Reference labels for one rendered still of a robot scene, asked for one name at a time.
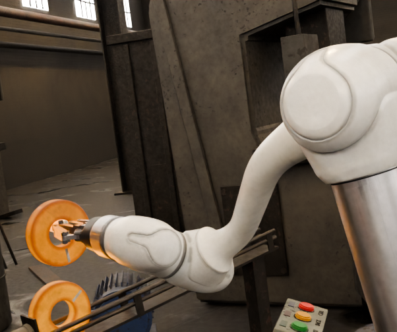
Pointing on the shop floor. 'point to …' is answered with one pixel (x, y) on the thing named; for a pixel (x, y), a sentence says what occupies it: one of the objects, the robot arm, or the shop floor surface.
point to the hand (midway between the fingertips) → (58, 225)
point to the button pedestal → (320, 314)
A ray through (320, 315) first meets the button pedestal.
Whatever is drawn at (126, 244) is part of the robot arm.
